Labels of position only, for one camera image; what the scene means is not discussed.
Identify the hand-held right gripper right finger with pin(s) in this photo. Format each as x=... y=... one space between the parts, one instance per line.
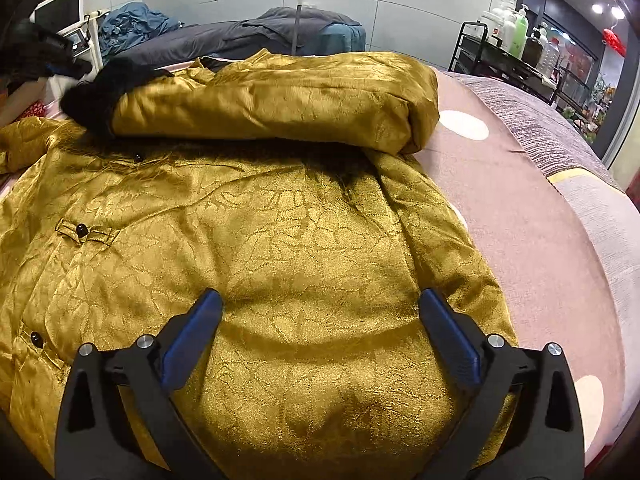
x=450 y=340

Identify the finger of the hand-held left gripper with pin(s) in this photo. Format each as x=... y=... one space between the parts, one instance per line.
x=75 y=67

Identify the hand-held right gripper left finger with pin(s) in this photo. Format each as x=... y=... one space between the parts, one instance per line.
x=192 y=340

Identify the golden patterned jacket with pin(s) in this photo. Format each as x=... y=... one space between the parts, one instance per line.
x=300 y=240

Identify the dark grey clothes pile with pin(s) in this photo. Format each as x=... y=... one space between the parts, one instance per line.
x=210 y=40

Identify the white framed monitor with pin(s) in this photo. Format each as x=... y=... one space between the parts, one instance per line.
x=60 y=10

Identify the red floral cloth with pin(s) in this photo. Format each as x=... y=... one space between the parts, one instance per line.
x=34 y=108

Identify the crumpled blue cloth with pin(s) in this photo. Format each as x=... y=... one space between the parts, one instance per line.
x=130 y=25

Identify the pink polka dot blanket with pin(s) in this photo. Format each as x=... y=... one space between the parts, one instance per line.
x=525 y=220

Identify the translucent stand pole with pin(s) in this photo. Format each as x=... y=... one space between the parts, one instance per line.
x=300 y=20

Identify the green potted plant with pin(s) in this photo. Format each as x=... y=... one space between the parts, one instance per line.
x=592 y=120

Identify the clear plastic bottle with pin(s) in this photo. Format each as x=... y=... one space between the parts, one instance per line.
x=550 y=57

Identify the dark brown bottle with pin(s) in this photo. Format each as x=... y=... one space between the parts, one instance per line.
x=534 y=50

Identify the green bottle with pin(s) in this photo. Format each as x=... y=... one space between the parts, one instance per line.
x=520 y=35

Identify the red hanging ornament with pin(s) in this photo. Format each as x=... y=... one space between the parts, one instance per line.
x=614 y=40

